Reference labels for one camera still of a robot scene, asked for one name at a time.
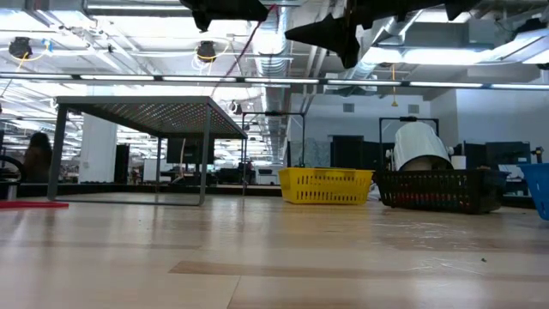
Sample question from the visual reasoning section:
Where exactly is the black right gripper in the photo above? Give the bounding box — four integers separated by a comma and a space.
284, 0, 482, 70

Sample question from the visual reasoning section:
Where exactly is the red rubber band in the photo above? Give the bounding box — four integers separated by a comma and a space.
0, 200, 69, 210
208, 3, 280, 98

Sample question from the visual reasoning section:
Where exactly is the black ceiling device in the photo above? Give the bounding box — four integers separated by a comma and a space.
196, 40, 218, 64
8, 36, 33, 60

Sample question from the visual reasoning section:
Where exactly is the overhead light bar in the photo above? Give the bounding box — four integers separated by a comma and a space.
0, 72, 549, 91

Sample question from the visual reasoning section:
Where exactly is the yellow hanging pendant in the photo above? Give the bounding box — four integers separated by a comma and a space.
389, 64, 399, 108

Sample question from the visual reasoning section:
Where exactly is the grey perforated metal shelf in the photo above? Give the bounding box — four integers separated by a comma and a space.
46, 95, 249, 206

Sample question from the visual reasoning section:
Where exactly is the dark background monitor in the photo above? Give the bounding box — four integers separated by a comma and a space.
166, 137, 215, 166

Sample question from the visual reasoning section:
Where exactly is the yellow plastic basket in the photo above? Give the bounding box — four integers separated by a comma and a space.
277, 167, 375, 205

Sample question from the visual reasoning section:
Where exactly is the black plastic basket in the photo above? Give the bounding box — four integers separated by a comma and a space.
373, 168, 511, 215

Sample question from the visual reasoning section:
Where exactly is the black background monitor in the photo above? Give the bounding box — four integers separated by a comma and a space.
486, 141, 533, 167

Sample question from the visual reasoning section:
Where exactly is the person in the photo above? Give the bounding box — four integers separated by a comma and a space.
23, 131, 53, 184

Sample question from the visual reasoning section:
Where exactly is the blue plastic basket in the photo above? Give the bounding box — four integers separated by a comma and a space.
517, 162, 549, 222

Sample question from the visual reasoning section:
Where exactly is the silver ceiling air duct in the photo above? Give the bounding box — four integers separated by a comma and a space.
246, 0, 297, 115

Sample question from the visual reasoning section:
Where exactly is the black curved hose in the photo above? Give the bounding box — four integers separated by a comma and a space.
0, 154, 31, 185

